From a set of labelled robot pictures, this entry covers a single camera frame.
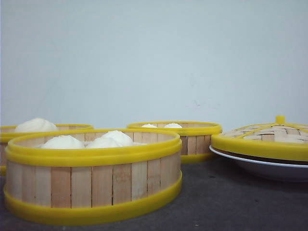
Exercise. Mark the small white bun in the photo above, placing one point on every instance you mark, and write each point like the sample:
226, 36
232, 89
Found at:
173, 125
149, 125

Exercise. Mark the large white bun left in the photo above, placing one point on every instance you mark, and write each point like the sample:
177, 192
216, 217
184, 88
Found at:
36, 125

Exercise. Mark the white plate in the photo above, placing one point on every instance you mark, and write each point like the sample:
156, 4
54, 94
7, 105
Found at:
269, 169

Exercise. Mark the woven bamboo steamer lid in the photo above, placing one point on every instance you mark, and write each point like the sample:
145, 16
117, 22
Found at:
277, 140

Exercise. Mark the bamboo steamer basket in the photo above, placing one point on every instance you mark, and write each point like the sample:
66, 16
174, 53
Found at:
91, 186

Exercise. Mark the white bun front right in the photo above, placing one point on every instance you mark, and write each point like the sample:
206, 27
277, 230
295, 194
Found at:
111, 139

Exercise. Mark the white bun front left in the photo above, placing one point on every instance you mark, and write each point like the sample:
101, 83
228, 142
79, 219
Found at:
63, 142

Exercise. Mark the small white bun rear right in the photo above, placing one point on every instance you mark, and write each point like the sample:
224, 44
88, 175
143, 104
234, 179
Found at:
173, 125

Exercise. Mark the small white bun rear left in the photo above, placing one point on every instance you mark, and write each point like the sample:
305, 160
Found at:
149, 125

